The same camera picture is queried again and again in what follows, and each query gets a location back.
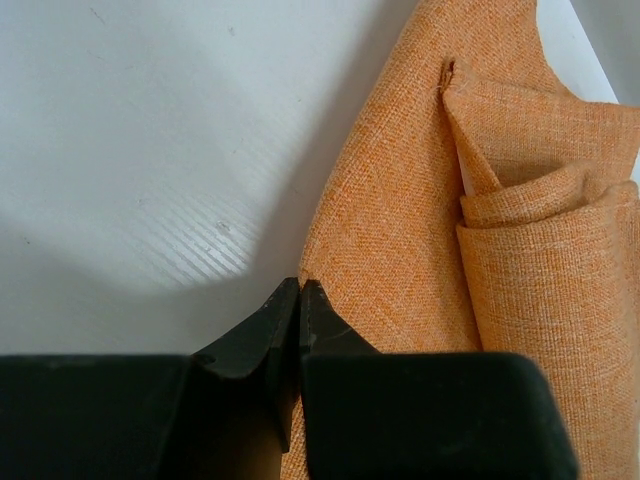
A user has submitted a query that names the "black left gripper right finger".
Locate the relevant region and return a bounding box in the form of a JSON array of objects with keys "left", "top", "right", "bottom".
[{"left": 300, "top": 281, "right": 579, "bottom": 479}]

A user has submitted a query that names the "orange cloth placemat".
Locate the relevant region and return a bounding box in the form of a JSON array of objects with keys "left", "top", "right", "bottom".
[{"left": 299, "top": 1, "right": 639, "bottom": 479}]

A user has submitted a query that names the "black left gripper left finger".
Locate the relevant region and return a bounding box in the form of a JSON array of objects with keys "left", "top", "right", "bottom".
[{"left": 1, "top": 278, "right": 300, "bottom": 479}]

